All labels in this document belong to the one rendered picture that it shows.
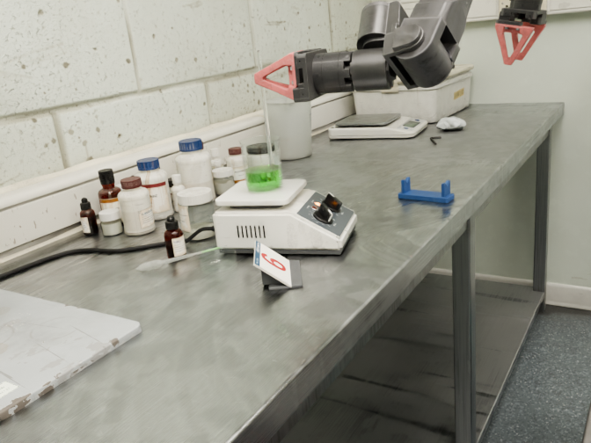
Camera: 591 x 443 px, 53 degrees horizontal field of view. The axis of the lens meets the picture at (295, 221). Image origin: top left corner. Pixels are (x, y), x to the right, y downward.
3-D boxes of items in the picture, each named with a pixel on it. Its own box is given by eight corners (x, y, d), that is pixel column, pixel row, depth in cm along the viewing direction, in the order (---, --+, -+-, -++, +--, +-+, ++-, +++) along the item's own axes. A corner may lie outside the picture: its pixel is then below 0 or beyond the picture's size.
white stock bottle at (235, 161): (227, 185, 135) (222, 148, 133) (246, 181, 137) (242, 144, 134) (232, 189, 131) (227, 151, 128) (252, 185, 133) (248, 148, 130)
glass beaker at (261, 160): (251, 186, 98) (244, 135, 95) (288, 185, 97) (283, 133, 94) (239, 199, 92) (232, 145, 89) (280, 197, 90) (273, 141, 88)
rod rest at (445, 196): (455, 199, 109) (455, 179, 108) (447, 204, 106) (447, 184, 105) (405, 193, 115) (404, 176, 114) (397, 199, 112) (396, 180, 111)
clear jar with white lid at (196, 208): (213, 227, 107) (207, 185, 104) (222, 236, 101) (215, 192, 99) (180, 234, 105) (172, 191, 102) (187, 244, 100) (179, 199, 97)
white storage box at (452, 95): (476, 105, 209) (476, 62, 204) (437, 125, 180) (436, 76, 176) (395, 106, 226) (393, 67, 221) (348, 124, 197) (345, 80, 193)
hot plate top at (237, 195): (308, 184, 98) (308, 178, 98) (288, 206, 87) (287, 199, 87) (241, 185, 102) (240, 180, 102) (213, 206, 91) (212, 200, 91)
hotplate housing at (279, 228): (358, 227, 99) (354, 181, 97) (342, 257, 87) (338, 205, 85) (234, 228, 106) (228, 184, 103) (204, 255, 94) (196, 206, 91)
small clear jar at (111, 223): (113, 229, 112) (108, 206, 110) (127, 230, 110) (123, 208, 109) (98, 236, 109) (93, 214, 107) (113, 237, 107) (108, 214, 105)
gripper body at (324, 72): (292, 54, 81) (344, 49, 78) (315, 49, 90) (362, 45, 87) (296, 102, 83) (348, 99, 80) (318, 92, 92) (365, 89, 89)
